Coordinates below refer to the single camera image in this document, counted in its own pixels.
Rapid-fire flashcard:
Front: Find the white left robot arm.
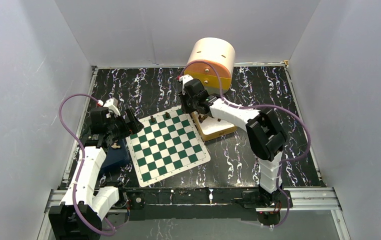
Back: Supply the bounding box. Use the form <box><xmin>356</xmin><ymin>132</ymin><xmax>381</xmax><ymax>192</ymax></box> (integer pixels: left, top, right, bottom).
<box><xmin>48</xmin><ymin>107</ymin><xmax>144</xmax><ymax>240</ymax></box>

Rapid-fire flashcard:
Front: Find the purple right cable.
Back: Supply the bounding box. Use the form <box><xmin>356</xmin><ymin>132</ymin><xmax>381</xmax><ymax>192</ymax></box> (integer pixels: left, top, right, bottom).
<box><xmin>177</xmin><ymin>60</ymin><xmax>312</xmax><ymax>228</ymax></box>

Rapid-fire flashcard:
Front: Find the purple cable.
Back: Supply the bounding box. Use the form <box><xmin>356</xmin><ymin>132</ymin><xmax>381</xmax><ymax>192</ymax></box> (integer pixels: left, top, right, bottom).
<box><xmin>177</xmin><ymin>60</ymin><xmax>312</xmax><ymax>228</ymax></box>
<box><xmin>59</xmin><ymin>93</ymin><xmax>117</xmax><ymax>237</ymax></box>

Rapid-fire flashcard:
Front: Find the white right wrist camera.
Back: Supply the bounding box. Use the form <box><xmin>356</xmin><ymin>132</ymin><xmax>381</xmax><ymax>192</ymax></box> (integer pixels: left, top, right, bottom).
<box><xmin>178</xmin><ymin>74</ymin><xmax>194</xmax><ymax>85</ymax></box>

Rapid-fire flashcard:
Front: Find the green white chess board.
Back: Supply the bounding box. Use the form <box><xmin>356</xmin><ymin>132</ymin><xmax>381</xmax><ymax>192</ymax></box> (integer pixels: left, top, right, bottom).
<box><xmin>126</xmin><ymin>106</ymin><xmax>211</xmax><ymax>188</ymax></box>

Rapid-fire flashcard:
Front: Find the blue tin tray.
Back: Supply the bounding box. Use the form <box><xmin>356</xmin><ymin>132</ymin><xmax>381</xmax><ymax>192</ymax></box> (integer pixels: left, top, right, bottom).
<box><xmin>101</xmin><ymin>138</ymin><xmax>131</xmax><ymax>173</ymax></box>

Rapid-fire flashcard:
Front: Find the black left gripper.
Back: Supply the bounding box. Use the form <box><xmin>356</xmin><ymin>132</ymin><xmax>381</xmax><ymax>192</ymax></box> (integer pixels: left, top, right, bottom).
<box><xmin>106</xmin><ymin>108</ymin><xmax>144</xmax><ymax>141</ymax></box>

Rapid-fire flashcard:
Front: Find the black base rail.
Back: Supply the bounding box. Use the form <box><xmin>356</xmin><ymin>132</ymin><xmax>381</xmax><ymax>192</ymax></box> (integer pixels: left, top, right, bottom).
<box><xmin>104</xmin><ymin>187</ymin><xmax>294</xmax><ymax>223</ymax></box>

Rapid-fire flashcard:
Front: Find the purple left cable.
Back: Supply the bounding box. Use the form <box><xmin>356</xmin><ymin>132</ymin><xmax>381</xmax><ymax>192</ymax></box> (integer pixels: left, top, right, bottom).
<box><xmin>59</xmin><ymin>93</ymin><xmax>117</xmax><ymax>237</ymax></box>

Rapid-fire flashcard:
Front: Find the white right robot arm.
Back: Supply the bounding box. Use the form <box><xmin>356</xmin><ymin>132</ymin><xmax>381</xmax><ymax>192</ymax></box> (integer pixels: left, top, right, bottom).
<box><xmin>179</xmin><ymin>74</ymin><xmax>287</xmax><ymax>207</ymax></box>

